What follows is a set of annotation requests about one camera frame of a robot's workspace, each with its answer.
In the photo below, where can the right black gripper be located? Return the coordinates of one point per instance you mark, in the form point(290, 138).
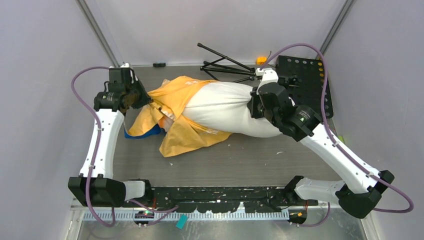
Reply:
point(255, 112)

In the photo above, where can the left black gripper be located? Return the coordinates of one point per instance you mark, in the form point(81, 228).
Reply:
point(144, 99)

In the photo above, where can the yellow printed pillowcase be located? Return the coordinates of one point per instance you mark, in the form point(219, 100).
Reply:
point(182, 134)

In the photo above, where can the white pillow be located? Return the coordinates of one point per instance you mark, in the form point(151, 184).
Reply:
point(216, 105)

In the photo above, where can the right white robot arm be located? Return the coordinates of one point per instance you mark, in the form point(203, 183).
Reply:
point(359, 189)

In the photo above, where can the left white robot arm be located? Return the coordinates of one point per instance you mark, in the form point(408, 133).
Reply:
point(95, 185)

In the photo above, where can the black perforated metal plate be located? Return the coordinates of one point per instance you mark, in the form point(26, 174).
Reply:
point(303, 78)

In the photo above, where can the orange tape roll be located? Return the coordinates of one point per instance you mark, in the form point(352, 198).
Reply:
point(261, 60)

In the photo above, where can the black folded tripod stand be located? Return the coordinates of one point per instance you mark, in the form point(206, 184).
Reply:
point(228, 65)

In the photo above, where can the teal tape piece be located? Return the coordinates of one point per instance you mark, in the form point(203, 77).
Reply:
point(182, 221)

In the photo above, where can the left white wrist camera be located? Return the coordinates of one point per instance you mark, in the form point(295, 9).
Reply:
point(129, 71)

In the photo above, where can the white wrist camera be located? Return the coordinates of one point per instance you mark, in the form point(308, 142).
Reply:
point(129, 71)
point(266, 76)

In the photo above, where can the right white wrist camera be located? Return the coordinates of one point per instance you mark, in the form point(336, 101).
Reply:
point(266, 76)

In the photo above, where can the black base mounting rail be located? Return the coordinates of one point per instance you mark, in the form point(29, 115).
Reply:
point(254, 199)

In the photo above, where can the white slotted cable duct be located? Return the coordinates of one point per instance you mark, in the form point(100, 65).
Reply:
point(239, 215)

